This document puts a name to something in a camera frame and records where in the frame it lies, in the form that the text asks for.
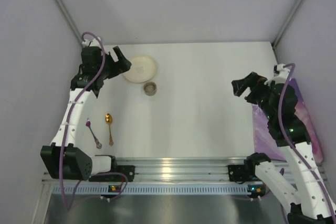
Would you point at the white slotted cable duct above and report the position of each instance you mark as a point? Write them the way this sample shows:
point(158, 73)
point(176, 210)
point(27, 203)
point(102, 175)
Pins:
point(183, 189)

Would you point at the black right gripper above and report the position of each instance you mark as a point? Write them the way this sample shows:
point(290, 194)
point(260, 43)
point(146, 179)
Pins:
point(252, 89)

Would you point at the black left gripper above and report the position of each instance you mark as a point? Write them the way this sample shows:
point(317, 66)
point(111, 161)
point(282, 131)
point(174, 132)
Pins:
point(113, 64)

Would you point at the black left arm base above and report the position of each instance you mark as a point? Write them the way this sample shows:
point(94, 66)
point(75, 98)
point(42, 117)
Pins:
point(128, 170)

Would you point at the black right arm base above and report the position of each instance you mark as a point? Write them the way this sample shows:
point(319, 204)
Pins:
point(239, 174)

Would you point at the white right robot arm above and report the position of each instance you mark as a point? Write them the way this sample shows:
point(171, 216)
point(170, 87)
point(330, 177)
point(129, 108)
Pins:
point(307, 201)

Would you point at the small metal cup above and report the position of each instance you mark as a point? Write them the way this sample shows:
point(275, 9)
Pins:
point(150, 88)

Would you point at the purple Elsa placemat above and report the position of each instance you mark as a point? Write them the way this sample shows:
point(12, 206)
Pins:
point(264, 143)

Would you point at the silver purple fork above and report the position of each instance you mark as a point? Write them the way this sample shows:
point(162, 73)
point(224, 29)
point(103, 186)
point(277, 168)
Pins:
point(88, 125)

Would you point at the gold spoon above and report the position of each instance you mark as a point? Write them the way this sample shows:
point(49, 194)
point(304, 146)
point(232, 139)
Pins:
point(109, 120)

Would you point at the cream round plate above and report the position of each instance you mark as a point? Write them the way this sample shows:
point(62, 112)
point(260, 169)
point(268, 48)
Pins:
point(143, 69)

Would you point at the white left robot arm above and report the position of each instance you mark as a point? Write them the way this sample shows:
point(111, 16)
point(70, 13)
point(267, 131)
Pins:
point(64, 157)

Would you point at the aluminium mounting rail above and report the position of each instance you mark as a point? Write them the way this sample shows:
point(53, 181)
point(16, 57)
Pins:
point(179, 170)

